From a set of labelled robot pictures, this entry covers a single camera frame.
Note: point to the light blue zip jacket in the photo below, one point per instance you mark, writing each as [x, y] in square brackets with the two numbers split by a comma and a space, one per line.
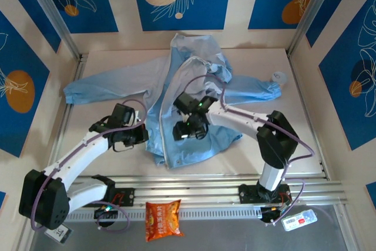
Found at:
[117, 80]

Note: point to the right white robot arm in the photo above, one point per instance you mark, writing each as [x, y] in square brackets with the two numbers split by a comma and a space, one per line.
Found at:
[235, 118]

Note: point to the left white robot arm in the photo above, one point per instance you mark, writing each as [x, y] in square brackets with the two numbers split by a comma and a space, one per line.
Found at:
[82, 151]

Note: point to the orange snack bag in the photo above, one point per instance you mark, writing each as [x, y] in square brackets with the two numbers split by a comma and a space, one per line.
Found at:
[163, 218]

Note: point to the small white round container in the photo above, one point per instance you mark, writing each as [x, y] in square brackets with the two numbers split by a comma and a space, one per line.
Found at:
[279, 78]

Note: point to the black and white label card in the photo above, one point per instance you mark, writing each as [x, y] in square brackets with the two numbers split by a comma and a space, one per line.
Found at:
[58, 233]

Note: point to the white labelled plastic box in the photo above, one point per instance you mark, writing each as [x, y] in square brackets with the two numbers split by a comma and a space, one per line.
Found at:
[299, 220]

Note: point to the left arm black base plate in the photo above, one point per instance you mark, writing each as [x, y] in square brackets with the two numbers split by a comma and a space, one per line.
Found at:
[126, 196]

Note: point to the long aluminium mounting rail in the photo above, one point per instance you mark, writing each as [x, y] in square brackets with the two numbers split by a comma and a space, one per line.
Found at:
[191, 187]

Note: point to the aluminium table edge rail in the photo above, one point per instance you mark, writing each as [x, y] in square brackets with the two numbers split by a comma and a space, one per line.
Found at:
[77, 68]
[306, 110]

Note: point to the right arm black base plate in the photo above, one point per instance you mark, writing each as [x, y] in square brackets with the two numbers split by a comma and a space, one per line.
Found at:
[246, 193]

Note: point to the aluminium frame post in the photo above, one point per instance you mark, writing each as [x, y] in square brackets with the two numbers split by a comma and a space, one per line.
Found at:
[314, 7]
[53, 13]

